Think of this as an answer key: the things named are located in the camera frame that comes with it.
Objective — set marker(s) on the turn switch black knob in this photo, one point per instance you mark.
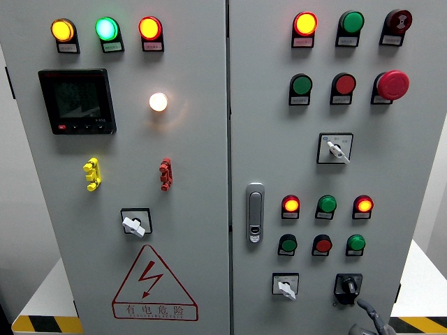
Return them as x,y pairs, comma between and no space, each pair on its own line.
349,286

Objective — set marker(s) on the black door hinge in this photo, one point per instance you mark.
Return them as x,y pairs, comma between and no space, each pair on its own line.
398,294
75,308
10,83

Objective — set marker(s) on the black yellow striped tape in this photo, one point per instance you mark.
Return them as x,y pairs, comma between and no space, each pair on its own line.
45,325
422,325

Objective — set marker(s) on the small label plate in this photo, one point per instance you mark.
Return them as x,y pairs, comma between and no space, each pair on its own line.
68,48
390,40
341,100
290,216
300,100
346,41
303,42
361,216
323,216
153,46
320,254
112,46
286,253
353,253
379,100

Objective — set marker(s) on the small green lamp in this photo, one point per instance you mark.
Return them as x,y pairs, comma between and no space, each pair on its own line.
356,242
327,204

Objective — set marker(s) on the small red push button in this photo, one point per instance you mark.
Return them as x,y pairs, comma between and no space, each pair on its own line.
323,245

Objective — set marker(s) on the small red lamp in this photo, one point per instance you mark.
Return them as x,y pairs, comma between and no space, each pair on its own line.
291,204
364,204

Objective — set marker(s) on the small green push button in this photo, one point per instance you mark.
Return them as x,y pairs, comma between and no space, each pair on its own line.
288,245

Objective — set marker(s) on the silver door lock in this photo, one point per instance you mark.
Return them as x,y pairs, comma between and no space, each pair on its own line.
255,209

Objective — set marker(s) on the grey cabinet door with lock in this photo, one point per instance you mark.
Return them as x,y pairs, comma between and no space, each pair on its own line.
279,157

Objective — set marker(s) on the red warning triangle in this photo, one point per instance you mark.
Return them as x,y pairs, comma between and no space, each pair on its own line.
149,277

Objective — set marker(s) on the large red stop button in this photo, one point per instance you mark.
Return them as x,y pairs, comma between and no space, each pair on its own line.
392,84

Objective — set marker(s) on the grey cabinet door with display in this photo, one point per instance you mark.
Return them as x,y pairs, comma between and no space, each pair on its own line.
188,157

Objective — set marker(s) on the large dark green lamp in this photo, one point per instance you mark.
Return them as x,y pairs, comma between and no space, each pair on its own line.
351,22

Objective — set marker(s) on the dark red buzzer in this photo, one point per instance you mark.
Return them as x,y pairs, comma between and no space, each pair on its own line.
399,20

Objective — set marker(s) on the large red orange lamp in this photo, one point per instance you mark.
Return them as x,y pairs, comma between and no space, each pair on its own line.
150,28
305,23

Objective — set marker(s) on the white round lamp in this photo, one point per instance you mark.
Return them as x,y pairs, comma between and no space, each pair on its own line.
158,102

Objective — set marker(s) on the black display meter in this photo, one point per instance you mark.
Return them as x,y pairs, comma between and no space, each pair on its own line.
78,101

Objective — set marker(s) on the large bright green lamp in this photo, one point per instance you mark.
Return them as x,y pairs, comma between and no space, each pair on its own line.
107,29

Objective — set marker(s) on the large yellow lamp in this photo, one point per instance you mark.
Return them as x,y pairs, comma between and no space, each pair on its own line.
62,30

